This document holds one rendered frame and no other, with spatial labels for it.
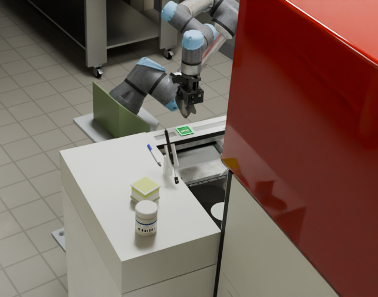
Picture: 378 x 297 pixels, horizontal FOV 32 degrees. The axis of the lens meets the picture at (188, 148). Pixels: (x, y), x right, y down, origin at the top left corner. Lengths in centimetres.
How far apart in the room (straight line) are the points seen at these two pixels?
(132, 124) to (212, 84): 221
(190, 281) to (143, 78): 94
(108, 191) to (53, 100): 244
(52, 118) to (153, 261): 251
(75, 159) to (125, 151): 19
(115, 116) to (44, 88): 213
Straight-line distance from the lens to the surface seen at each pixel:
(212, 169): 254
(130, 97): 274
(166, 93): 274
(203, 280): 226
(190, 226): 214
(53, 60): 517
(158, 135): 257
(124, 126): 274
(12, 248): 350
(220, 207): 233
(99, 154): 245
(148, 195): 217
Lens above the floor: 240
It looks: 35 degrees down
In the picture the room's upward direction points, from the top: 4 degrees clockwise
